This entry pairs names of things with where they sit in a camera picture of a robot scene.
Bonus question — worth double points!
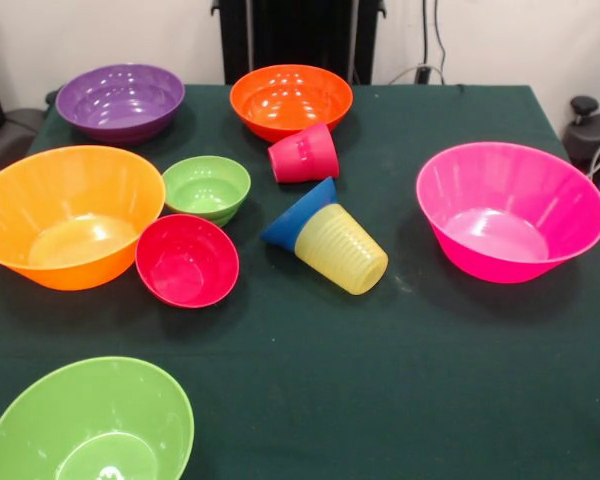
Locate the purple bowl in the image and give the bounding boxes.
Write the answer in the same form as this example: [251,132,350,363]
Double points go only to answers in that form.
[54,63,186,147]

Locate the small blue bowl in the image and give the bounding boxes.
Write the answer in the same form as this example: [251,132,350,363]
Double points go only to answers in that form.
[259,175,339,253]

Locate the orange bowl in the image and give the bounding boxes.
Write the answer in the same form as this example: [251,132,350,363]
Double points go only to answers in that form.
[229,64,355,144]

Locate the dark green tablecloth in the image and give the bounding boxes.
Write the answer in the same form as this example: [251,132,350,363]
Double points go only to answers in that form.
[0,83,600,480]

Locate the large light green bowl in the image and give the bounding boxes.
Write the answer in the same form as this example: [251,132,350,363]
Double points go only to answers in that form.
[0,355,196,480]

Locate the small red bowl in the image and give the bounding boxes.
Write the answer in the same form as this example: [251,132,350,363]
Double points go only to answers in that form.
[134,213,241,310]

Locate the black wall cable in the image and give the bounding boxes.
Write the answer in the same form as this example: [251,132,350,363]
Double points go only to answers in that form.
[419,0,449,85]

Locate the large yellow-orange bowl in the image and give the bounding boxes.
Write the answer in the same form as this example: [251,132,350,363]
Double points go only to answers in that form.
[0,144,167,292]

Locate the large pink bowl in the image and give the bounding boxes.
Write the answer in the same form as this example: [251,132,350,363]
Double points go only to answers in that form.
[415,141,600,285]

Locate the yellow translucent cup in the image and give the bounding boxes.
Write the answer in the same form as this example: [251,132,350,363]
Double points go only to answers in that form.
[293,202,390,296]

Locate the red cup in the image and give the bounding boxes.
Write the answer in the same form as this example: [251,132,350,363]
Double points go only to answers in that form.
[267,122,341,185]

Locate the small green bowl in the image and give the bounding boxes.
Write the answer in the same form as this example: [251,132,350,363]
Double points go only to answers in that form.
[161,155,253,229]

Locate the black round base with knob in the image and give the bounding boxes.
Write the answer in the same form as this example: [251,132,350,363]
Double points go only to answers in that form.
[562,94,600,191]

